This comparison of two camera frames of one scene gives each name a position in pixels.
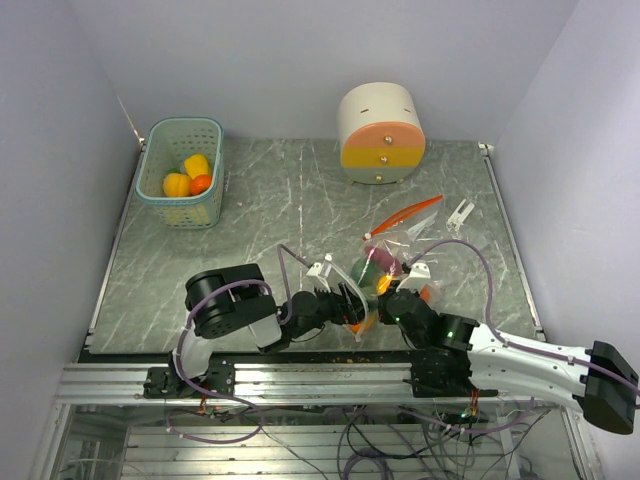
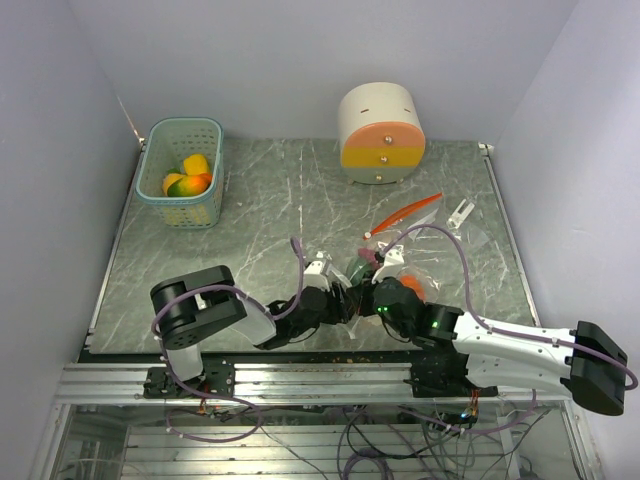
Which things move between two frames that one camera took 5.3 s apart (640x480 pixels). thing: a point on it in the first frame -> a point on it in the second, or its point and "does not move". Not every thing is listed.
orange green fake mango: (364, 324) -> (189, 185)
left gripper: (348, 306) does not move
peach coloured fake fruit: (176, 185) does not move
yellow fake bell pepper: (197, 165) does not move
